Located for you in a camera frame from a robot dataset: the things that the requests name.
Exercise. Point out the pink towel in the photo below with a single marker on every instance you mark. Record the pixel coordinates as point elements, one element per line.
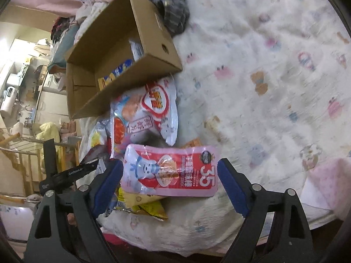
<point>331,180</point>

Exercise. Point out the brown cardboard box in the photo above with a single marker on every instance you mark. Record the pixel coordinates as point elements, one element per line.
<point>115,41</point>

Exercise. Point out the pink quilt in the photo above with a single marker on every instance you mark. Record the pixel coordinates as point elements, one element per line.
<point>54,1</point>

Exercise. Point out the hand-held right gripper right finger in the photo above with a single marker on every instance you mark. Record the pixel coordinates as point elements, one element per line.
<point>233,189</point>

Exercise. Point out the small orange snack packet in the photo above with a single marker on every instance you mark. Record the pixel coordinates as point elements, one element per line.
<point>194,143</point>

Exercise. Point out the white paper sheet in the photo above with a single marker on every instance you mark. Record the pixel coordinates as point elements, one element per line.
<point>315,196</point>

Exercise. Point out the magenta cloth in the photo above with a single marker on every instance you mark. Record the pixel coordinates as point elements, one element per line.
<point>115,239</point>

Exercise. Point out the white kitchen appliance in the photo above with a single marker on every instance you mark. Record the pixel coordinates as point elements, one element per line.
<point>8,101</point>

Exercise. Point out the clothes drying rack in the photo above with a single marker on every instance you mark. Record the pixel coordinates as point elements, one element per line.
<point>24,145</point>

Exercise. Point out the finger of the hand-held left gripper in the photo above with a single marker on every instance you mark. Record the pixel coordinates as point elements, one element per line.
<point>49,156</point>
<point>71,173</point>

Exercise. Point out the pile of clothes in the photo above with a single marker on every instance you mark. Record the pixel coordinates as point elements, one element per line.
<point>65,35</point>

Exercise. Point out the grey plaid cloth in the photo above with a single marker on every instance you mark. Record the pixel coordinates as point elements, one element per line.
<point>172,11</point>

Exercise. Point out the yellow snack packet blue print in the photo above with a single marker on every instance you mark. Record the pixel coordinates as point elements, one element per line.
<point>145,205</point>

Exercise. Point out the large white red snack bag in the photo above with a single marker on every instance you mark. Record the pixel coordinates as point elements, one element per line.
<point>148,115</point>

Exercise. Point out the pink snack packet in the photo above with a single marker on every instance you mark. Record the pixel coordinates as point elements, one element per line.
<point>170,169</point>

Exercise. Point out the yellow garment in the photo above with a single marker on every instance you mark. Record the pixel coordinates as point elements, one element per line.
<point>49,137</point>

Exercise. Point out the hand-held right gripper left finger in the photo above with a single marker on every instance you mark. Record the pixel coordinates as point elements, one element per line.
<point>109,186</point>

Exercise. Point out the white washing machine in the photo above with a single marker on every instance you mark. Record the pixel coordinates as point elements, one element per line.
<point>53,83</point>

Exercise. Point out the dark red snack packet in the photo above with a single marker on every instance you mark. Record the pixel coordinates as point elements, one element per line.
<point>93,157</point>

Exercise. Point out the small white snack packet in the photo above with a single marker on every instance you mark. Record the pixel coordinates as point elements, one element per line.
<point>136,50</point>

